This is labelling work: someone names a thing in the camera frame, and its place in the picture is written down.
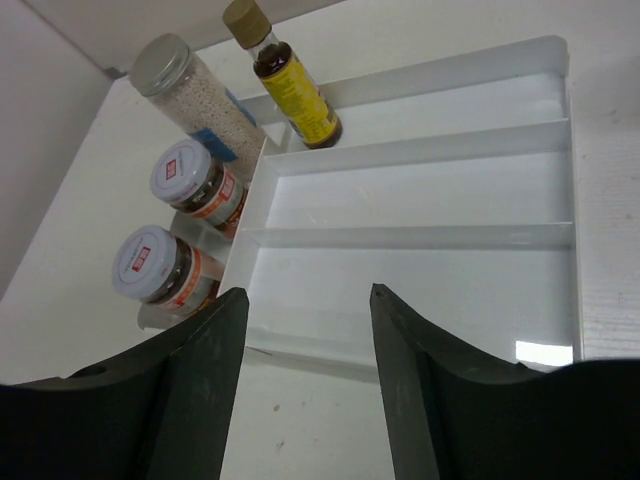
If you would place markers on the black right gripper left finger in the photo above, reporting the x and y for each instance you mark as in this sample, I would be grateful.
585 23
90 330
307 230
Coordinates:
160 410

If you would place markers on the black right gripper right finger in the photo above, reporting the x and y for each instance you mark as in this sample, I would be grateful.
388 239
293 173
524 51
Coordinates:
454 411

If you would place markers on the small spice jar white lid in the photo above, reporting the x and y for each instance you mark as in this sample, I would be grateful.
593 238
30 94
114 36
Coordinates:
165 272

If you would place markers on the small yellow label bottle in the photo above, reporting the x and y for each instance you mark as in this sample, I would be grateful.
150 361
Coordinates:
284 76

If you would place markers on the white compartment organizer tray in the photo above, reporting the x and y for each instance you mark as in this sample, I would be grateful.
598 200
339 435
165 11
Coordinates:
452 184

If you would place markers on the tall white granule jar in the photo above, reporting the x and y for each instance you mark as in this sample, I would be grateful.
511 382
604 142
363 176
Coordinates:
179 84

